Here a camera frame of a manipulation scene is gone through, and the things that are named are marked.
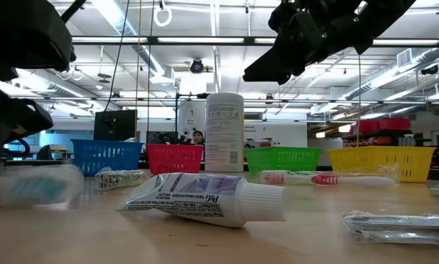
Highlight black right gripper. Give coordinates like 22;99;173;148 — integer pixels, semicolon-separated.
243;0;359;86

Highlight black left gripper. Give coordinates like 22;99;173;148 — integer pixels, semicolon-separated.
0;82;54;173

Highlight blue white toothbrush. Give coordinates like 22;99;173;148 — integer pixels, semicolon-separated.
0;164;85;208

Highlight red white toothbrush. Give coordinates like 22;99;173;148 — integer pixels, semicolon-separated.
259;169;402;188

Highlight purple white-capped toothpaste tube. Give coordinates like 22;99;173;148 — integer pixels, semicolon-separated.
115;172;288;229

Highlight silver nail clipper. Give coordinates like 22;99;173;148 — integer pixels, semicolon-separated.
342;210;439;246

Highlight dark office chair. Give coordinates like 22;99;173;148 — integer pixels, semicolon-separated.
35;144;55;161

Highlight white wipes canister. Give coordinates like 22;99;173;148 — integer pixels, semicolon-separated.
204;92;246;174

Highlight green plastic basket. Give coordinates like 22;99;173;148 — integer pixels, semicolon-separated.
245;146;322;175

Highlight white cabinet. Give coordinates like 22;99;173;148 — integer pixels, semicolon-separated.
177;100;207;146

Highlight blue plastic basket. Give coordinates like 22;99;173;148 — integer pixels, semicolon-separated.
70;139;144;177

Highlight black monitor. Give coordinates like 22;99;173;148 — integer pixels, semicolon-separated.
93;109;138;142

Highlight red storage bins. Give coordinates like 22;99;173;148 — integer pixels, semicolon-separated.
358;117;413;135

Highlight yellow plastic basket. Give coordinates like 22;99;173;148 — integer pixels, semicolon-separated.
328;145;437;183

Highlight red plastic basket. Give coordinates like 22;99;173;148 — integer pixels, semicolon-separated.
146;143;204;175

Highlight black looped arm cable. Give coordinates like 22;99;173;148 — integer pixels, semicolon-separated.
4;137;32;159

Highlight black overhead frame beam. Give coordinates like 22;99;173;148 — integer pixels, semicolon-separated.
71;35;439;47

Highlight black round camera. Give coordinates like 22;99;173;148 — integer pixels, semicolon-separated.
189;58;204;75

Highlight thin yellow hanging cord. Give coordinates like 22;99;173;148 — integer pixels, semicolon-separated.
356;54;362;147

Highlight black hanging cable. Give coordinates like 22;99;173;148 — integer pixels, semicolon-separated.
107;0;131;111

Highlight white cable loop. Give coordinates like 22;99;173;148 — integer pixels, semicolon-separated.
152;0;173;28

